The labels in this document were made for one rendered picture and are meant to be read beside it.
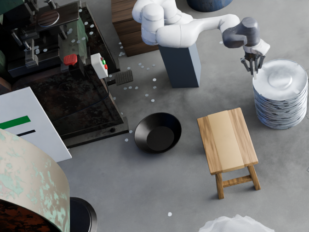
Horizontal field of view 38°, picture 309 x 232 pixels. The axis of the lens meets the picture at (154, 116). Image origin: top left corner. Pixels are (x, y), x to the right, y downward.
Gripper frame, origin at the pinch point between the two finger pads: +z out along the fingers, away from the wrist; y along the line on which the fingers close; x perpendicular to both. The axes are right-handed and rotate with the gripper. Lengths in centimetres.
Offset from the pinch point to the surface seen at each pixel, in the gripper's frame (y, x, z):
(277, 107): -8.7, 12.3, 18.3
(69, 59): 90, -8, -36
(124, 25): 71, -74, 9
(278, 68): -15.0, -8.1, 10.6
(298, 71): -24.2, -2.7, 10.5
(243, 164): 17, 49, 6
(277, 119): -8.2, 13.3, 29.0
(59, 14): 96, -42, -38
